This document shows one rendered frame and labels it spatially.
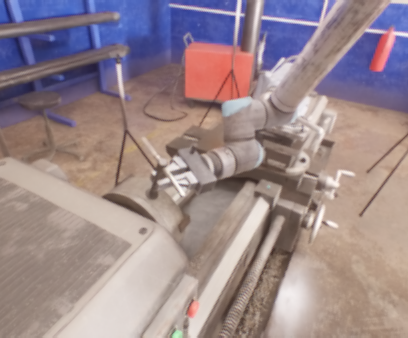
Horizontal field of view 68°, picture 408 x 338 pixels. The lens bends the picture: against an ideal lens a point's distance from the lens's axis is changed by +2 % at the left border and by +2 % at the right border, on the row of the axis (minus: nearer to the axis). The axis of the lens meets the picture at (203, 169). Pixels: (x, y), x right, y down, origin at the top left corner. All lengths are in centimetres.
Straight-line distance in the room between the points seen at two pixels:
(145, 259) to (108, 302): 8
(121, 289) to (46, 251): 14
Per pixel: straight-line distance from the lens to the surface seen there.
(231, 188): 161
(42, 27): 382
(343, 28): 75
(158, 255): 52
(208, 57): 403
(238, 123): 87
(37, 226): 58
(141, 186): 82
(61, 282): 49
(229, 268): 112
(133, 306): 49
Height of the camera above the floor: 172
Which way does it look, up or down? 35 degrees down
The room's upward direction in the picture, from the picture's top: 4 degrees clockwise
